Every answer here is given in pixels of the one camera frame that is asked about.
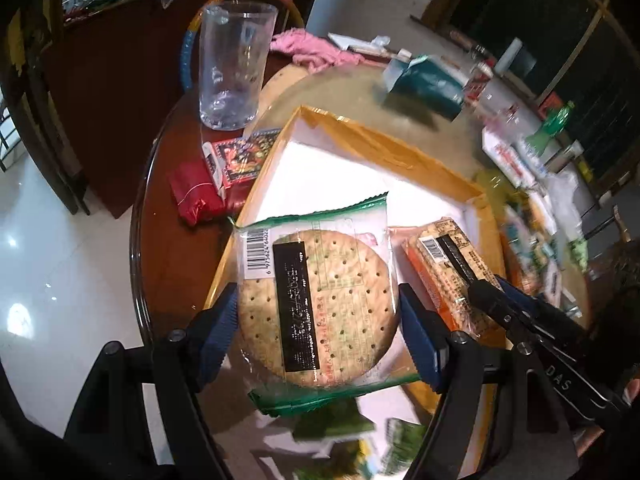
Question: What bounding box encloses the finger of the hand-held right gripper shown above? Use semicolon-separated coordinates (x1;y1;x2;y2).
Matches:
494;275;582;347
439;234;522;347

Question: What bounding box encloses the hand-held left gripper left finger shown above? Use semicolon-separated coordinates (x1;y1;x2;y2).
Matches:
62;282;238;480

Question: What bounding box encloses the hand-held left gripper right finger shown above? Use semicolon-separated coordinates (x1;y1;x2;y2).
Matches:
397;282;581;480

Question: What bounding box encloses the orange cracker packet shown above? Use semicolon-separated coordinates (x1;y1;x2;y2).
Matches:
400;217;503;337

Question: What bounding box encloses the round cracker packet green trim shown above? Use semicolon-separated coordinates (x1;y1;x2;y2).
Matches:
234;191;421;417

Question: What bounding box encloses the yellow cardboard box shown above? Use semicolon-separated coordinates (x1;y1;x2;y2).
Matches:
205;105;506;478

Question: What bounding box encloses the pile of snack packets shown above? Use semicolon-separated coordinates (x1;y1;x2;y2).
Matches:
500;195;593;311

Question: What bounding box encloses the white plastic bag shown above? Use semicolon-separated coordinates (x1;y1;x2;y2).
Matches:
544;170;587;241

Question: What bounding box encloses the white red printed box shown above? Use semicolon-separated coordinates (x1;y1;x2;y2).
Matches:
481;125;540;187

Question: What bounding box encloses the red packet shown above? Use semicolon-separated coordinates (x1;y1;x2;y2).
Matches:
167;157;246;226

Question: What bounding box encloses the green plastic bottle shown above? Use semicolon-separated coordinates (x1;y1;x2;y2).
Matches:
522;101;576;157

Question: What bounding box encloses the red printed card pack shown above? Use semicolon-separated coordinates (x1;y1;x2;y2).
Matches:
202;127;283;191

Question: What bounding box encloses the red white can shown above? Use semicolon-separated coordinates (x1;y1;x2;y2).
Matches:
462;62;493;105

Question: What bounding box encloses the green carton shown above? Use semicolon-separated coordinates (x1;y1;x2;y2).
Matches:
382;55;471;121

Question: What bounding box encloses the glass table turntable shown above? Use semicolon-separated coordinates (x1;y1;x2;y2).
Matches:
242;65;596;341

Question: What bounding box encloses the white paper roll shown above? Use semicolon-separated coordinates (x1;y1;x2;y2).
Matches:
495;37;524;74

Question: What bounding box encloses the dark window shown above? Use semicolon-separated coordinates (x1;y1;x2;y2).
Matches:
410;0;632;196

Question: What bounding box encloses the white paper booklet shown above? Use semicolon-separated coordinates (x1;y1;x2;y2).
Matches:
327;32;372;52

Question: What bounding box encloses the dark wooden cabinet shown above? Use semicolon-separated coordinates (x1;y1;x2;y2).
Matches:
40;0;301;221

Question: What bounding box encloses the pink cloth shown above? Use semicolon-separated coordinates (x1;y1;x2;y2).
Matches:
270;29;396;68

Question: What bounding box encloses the clear glass cup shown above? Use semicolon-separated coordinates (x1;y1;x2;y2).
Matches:
199;1;279;131

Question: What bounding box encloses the colourful hula hoop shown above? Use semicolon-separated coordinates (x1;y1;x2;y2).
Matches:
179;0;307;93

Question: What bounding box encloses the dark wooden chair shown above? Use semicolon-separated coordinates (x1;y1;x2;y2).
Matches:
0;0;92;217

